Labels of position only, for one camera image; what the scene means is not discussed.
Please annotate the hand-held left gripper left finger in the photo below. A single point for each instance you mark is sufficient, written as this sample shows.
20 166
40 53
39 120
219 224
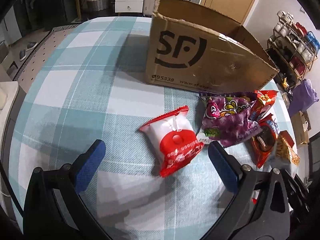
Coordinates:
90 166

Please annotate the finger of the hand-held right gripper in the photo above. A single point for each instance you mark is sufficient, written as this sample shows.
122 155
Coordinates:
296 190

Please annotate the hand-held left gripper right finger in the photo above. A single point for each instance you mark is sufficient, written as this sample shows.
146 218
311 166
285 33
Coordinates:
222 167

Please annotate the white orange noodle packet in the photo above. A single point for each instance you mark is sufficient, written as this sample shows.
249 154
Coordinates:
287 152

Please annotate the purple candy packet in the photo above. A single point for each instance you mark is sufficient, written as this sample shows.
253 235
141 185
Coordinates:
227 122

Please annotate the blue cookie packet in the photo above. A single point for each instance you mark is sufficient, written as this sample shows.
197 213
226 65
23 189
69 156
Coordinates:
263 142

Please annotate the red and white snack packet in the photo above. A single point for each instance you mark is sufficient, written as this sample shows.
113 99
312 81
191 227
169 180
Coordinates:
172 142

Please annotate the red orange chip bag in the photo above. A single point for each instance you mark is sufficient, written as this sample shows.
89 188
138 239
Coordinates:
266 100

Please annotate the brown cardboard box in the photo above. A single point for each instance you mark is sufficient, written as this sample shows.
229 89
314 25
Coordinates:
190 62

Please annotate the open cardboard carton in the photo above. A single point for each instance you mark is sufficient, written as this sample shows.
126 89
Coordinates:
300 130

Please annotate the plaid tablecloth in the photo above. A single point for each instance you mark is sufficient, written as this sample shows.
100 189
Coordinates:
87 92

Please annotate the purple bag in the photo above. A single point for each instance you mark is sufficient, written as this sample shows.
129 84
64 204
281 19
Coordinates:
302 97

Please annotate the white side table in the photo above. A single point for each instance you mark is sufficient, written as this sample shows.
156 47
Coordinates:
8 92

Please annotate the wooden shoe rack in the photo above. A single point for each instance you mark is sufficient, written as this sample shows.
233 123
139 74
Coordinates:
310 65

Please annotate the dotted floor rug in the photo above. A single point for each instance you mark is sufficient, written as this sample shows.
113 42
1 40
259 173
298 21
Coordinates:
37 47

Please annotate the grey slipper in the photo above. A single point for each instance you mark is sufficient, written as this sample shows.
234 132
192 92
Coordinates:
22 54
31 45

